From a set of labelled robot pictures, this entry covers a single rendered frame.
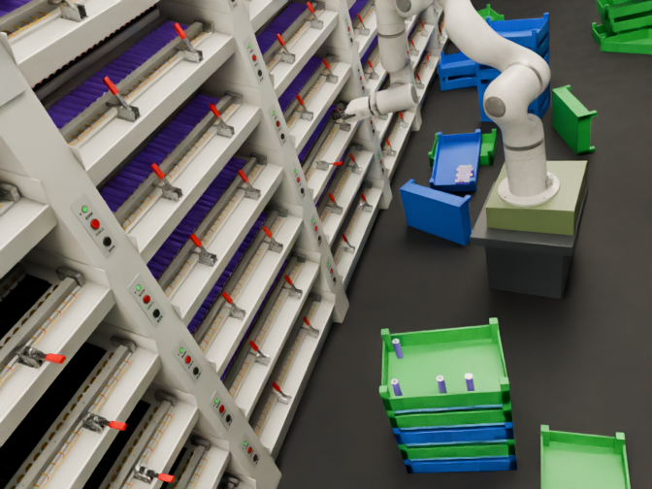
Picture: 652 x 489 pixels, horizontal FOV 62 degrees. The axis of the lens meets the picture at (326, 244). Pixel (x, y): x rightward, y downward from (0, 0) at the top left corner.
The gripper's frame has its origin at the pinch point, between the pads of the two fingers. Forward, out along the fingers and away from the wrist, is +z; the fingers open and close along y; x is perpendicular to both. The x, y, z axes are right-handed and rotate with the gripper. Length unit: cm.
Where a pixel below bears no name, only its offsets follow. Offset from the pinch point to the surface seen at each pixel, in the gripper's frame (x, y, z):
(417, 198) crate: -44.5, 0.0, -18.2
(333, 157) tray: -7.6, -19.4, -1.8
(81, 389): 16, -137, 3
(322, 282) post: -37, -54, 4
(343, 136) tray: -7.4, -4.8, -1.3
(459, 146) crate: -55, 53, -25
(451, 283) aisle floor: -65, -31, -32
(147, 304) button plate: 22, -120, -8
